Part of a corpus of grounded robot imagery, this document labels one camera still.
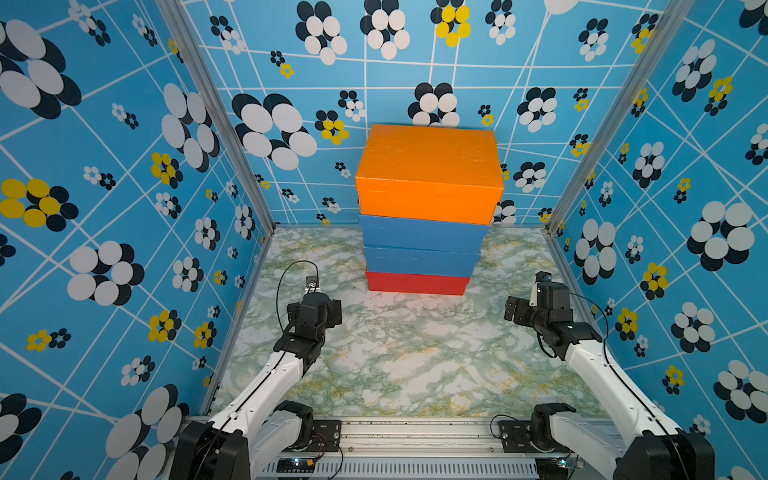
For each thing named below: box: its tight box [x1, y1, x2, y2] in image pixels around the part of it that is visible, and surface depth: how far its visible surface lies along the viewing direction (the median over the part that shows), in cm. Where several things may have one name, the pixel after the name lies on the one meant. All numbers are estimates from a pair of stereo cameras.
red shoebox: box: [366, 270, 471, 296], surface depth 99 cm
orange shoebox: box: [356, 124, 504, 225], surface depth 71 cm
